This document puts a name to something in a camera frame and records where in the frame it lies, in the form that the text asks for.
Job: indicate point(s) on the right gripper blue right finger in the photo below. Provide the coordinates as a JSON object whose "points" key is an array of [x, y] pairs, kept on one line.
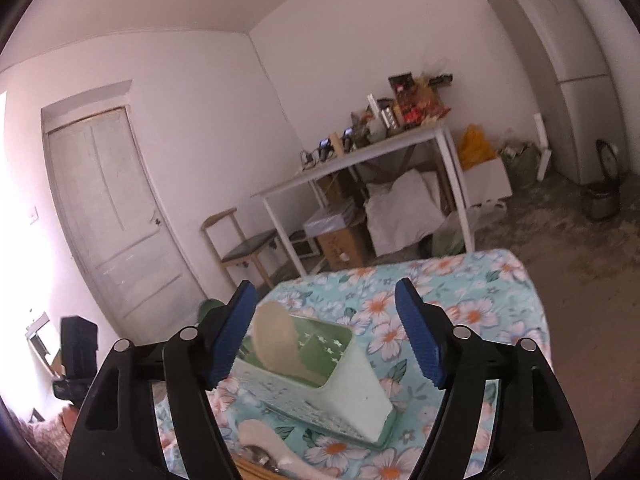
{"points": [[453, 359]]}

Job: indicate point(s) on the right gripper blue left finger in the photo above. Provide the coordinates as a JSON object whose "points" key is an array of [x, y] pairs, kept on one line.
{"points": [[195, 361]]}

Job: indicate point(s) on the floral teal tablecloth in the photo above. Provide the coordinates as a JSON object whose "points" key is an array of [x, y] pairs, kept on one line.
{"points": [[490, 292]]}

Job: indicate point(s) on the white door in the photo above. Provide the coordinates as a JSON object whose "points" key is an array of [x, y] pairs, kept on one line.
{"points": [[111, 218]]}

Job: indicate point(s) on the beige rice paddle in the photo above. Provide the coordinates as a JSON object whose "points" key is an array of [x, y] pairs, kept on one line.
{"points": [[275, 343]]}

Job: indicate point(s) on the white ceramic spoon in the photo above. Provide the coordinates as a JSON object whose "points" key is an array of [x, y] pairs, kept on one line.
{"points": [[253, 432]]}

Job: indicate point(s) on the mint green utensil holder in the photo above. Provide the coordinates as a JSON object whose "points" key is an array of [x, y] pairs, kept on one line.
{"points": [[351, 402]]}

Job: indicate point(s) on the wooden chair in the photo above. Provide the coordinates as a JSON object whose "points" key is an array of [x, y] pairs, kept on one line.
{"points": [[244, 254]]}

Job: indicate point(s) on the cardboard box under table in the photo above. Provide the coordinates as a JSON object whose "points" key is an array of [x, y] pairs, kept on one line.
{"points": [[348, 248]]}

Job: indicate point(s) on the white sack under table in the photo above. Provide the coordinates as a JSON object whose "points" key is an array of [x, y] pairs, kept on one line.
{"points": [[401, 213]]}

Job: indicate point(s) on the white cardboard box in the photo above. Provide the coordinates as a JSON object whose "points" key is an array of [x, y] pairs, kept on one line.
{"points": [[487, 182]]}

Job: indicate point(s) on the yellow plastic bag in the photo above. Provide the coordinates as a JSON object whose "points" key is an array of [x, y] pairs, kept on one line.
{"points": [[474, 148]]}

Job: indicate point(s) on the rice cooker on floor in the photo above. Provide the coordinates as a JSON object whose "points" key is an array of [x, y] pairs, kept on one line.
{"points": [[601, 199]]}

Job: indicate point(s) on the snack clutter on table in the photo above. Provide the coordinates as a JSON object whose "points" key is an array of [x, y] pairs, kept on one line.
{"points": [[415, 103]]}

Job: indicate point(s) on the silver refrigerator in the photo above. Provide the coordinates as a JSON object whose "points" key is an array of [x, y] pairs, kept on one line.
{"points": [[571, 81]]}

